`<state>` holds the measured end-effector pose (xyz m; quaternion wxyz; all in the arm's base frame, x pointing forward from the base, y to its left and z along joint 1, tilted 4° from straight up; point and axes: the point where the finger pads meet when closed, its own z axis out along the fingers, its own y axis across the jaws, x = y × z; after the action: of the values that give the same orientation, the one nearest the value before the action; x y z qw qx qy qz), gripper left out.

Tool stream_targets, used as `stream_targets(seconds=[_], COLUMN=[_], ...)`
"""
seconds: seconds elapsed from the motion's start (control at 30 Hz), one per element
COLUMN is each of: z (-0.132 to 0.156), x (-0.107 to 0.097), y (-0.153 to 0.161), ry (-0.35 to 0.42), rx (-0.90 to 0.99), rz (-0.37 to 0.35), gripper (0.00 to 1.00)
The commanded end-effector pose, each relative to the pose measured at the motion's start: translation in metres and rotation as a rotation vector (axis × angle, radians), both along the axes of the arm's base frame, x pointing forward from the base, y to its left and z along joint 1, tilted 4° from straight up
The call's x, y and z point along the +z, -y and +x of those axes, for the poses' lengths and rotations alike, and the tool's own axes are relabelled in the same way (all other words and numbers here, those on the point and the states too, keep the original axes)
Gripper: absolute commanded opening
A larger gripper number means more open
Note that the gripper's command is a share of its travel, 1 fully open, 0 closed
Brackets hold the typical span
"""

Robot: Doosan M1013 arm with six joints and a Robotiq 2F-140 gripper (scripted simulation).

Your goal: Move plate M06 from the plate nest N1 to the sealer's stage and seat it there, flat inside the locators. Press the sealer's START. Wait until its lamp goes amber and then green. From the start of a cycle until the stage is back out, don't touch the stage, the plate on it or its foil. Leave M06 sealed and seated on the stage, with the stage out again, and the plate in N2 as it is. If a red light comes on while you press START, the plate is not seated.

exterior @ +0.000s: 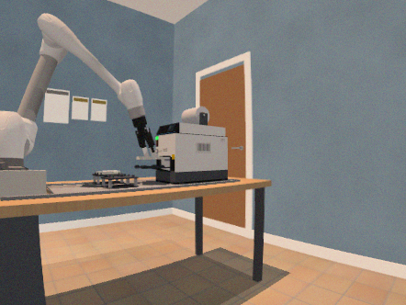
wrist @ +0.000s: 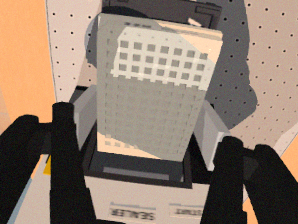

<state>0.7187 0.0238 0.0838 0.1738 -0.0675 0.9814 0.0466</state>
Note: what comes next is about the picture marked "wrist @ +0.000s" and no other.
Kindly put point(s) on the grey bar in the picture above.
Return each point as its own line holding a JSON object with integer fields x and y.
{"x": 136, "y": 173}

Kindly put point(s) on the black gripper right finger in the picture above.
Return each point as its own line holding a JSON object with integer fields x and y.
{"x": 275, "y": 201}

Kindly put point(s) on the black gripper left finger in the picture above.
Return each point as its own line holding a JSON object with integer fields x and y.
{"x": 70, "y": 200}

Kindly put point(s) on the white multiwell plate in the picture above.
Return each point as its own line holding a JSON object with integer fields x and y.
{"x": 137, "y": 114}

